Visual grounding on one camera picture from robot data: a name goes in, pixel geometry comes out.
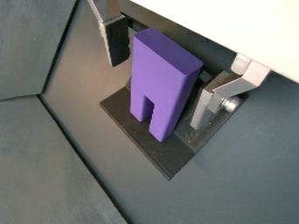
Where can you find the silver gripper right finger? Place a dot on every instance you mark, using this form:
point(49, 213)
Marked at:
point(219, 94)

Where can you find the black curved holder stand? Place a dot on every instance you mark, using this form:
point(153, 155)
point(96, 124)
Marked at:
point(170, 153)

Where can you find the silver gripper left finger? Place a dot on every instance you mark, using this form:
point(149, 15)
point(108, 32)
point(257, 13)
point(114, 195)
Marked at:
point(113, 30)

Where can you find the purple double-square block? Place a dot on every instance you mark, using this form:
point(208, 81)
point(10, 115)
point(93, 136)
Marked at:
point(164, 72)

